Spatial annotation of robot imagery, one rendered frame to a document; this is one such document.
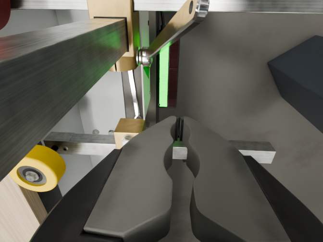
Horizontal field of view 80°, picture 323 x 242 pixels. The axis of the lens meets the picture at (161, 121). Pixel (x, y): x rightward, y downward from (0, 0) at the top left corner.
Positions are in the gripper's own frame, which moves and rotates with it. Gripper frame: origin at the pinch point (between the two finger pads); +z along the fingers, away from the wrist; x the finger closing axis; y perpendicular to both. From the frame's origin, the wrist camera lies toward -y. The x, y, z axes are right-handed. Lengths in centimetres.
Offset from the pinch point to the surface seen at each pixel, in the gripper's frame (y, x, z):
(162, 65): 5.0, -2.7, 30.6
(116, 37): -3.5, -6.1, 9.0
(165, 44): -3.6, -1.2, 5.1
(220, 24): 3, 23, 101
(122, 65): 0.5, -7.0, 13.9
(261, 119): 58, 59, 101
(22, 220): 32.1, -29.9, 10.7
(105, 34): -4.2, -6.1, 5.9
